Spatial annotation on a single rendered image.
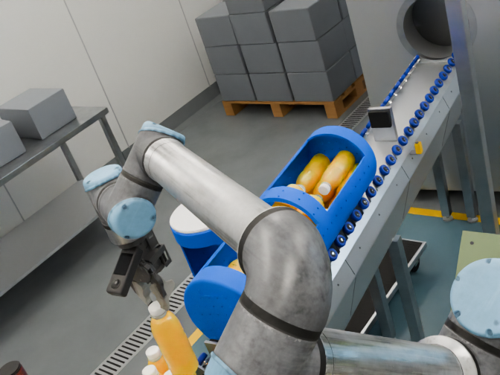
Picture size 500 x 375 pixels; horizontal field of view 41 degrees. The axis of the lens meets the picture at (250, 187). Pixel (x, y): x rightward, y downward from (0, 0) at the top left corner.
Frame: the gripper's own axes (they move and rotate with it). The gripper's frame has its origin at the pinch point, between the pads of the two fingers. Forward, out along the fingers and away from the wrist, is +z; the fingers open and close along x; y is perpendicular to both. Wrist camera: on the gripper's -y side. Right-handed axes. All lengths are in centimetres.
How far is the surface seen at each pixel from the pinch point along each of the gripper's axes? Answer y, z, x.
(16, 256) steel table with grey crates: 120, 107, 264
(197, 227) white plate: 71, 32, 49
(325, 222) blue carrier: 67, 24, -9
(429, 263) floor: 182, 136, 11
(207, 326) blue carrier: 23.9, 31.3, 13.3
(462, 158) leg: 219, 94, -3
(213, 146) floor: 307, 136, 233
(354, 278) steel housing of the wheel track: 74, 53, -9
